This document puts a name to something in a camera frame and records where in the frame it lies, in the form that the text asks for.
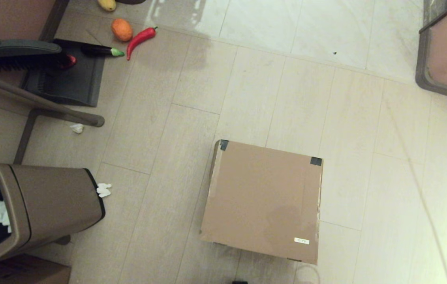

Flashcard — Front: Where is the brown cardboard shoe box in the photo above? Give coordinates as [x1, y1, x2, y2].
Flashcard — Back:
[199, 139, 324, 265]

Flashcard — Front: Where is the red toy chili pepper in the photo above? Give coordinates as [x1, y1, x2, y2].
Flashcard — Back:
[127, 26, 158, 62]

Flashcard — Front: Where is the orange toy fruit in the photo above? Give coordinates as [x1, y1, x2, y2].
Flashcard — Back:
[111, 18, 133, 42]

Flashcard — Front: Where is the purple toy eggplant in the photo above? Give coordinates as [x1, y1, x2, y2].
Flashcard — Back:
[80, 45, 125, 58]

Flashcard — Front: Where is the dark grey dustpan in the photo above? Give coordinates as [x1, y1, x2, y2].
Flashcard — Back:
[20, 39, 106, 108]

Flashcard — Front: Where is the brown plastic trash bin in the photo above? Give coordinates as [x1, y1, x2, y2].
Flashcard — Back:
[0, 164, 106, 271]

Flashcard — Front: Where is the dark grey broom brush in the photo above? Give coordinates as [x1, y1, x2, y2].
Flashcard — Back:
[0, 23, 69, 75]

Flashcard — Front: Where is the white tissue in bin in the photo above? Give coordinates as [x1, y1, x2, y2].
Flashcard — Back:
[0, 200, 12, 234]

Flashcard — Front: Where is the brown metal chair frame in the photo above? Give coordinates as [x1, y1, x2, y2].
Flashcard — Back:
[0, 70, 105, 165]

